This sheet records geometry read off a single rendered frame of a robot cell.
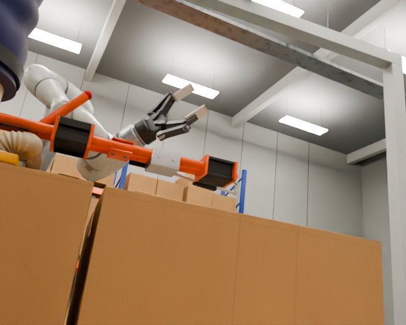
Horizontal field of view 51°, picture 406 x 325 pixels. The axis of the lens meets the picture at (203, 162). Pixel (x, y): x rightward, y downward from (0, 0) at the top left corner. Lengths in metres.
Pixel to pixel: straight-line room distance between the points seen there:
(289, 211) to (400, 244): 8.48
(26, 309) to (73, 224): 0.15
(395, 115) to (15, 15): 3.35
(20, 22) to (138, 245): 0.58
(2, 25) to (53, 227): 0.47
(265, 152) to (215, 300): 11.24
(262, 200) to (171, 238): 10.75
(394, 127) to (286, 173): 8.44
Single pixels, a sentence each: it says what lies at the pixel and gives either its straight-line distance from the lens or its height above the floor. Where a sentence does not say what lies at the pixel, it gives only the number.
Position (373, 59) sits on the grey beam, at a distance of 4.16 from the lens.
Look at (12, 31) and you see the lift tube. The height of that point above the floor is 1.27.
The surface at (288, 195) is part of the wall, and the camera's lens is 12.04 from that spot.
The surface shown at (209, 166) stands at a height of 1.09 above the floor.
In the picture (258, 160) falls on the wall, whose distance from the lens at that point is 11.77.
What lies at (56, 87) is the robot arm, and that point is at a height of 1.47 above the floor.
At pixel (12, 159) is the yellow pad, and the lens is 0.84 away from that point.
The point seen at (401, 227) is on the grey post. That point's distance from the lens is 3.62.
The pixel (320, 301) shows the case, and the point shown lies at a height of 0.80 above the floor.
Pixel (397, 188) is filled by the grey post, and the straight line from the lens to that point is 3.72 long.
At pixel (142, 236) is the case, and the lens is 0.78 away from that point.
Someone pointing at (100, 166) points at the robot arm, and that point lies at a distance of 1.29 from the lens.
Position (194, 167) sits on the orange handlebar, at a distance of 1.02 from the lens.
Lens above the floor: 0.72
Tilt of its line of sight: 21 degrees up
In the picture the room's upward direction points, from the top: 7 degrees clockwise
